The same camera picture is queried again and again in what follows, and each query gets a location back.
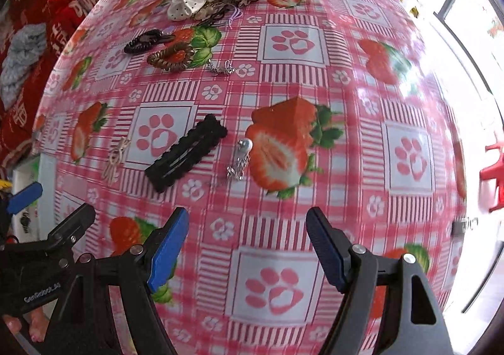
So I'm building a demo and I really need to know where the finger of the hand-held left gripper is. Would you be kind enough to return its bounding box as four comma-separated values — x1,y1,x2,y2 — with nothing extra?
46,203,97,250
0,181,43,218

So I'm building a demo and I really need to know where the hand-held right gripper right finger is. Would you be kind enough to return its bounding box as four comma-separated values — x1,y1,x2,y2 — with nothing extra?
306,206,454,355

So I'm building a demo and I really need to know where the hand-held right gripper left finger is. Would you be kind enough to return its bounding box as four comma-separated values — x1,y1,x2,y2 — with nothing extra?
37,206,190,355

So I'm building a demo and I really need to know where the white tray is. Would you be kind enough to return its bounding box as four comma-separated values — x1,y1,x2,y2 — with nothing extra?
11,153,53,247

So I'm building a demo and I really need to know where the black rectangular hair clip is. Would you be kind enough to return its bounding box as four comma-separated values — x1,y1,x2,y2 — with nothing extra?
144,113,229,194

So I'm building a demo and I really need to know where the person's foot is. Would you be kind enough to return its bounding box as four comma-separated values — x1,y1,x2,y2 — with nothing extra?
3,307,50,342

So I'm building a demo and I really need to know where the beige bow hair clip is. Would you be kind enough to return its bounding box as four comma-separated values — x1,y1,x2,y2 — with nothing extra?
100,137,133,184

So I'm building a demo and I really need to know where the grey cloth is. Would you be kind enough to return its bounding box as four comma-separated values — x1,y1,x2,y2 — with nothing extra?
0,21,48,112

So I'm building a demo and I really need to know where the metal table clamp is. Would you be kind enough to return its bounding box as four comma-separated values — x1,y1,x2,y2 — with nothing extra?
452,217,479,240

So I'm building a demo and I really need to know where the strawberry print pink tablecloth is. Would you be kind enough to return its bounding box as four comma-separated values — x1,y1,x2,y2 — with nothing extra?
31,0,470,355

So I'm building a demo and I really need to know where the red plastic chair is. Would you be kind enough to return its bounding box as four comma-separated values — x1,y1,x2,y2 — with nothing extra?
478,132,504,212

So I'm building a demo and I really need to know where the red printed quilt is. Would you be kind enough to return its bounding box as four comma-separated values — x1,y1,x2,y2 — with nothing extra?
0,0,131,168

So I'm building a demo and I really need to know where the brown spiral hair tie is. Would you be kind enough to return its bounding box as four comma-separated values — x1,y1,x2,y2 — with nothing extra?
146,42,196,73

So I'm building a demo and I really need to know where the small silver chain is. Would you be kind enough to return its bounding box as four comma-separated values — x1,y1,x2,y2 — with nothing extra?
204,60,237,77

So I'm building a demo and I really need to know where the black hair tie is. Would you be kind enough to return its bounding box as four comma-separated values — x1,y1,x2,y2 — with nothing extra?
123,29,176,55

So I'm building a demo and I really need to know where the bunch of thin hair ties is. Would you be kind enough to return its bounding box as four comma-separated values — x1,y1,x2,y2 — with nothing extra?
192,2,245,29

